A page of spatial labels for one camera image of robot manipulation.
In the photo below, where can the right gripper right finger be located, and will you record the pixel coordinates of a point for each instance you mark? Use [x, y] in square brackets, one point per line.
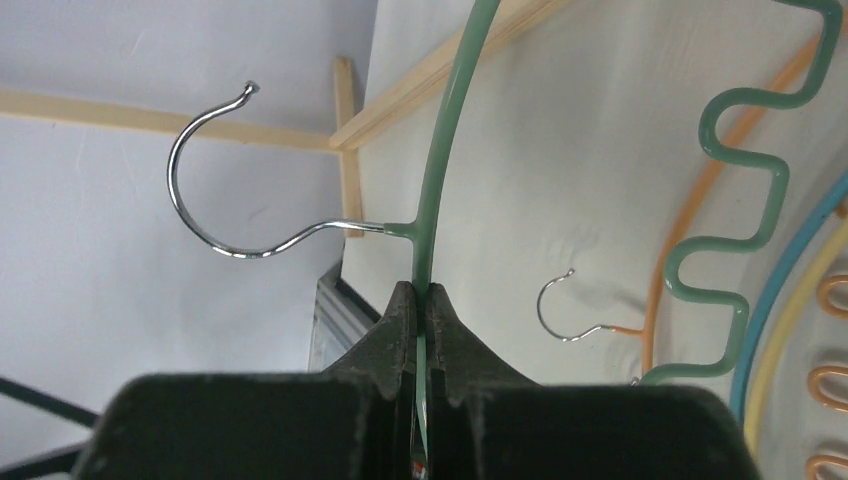
[486, 420]

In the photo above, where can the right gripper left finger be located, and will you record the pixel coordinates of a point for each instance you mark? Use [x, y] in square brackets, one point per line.
[353, 420]

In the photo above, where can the green wavy wire hanger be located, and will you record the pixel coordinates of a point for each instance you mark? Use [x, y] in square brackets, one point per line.
[421, 232]

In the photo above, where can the blue wire hanger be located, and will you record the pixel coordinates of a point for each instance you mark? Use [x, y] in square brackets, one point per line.
[782, 269]

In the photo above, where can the orange wire hanger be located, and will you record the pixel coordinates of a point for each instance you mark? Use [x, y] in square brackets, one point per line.
[724, 125]

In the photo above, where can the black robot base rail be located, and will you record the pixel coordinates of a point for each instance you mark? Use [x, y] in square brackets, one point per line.
[340, 319]

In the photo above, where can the wooden clothes rack frame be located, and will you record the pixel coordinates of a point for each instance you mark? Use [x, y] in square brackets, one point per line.
[354, 128]

